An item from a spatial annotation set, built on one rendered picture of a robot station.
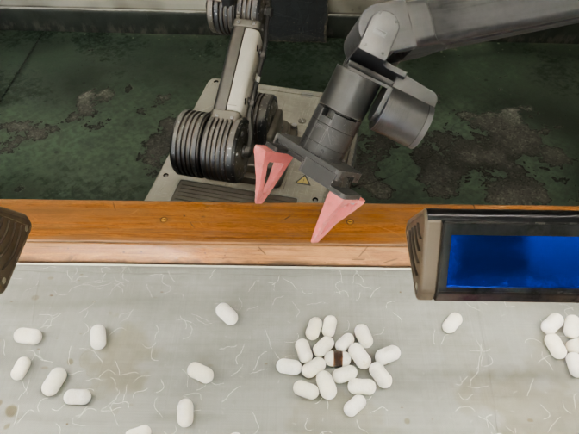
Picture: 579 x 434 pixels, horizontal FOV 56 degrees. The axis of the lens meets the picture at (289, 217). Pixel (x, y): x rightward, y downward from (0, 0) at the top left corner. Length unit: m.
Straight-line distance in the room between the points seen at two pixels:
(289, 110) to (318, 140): 0.91
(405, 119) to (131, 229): 0.47
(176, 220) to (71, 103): 1.68
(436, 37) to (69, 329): 0.63
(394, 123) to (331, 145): 0.08
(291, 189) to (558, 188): 1.18
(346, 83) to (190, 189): 0.77
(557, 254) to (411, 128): 0.25
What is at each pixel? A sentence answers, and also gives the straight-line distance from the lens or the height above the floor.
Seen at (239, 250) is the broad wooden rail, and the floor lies 0.76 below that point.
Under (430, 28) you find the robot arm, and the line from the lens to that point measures 0.69.
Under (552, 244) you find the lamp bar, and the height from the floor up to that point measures 1.09.
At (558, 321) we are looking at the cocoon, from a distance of 0.87.
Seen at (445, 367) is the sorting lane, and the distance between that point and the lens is 0.80.
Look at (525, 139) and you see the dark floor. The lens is 2.37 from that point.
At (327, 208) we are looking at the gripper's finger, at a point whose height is 0.96.
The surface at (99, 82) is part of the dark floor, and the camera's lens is 2.62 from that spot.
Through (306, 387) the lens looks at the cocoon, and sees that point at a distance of 0.74.
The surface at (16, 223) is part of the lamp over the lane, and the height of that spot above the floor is 1.07.
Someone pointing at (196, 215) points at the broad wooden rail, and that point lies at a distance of 0.90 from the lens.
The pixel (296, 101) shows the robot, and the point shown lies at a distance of 1.59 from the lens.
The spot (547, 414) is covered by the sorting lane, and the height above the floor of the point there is 0.74.
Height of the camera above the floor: 1.44
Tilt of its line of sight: 49 degrees down
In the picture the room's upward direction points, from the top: straight up
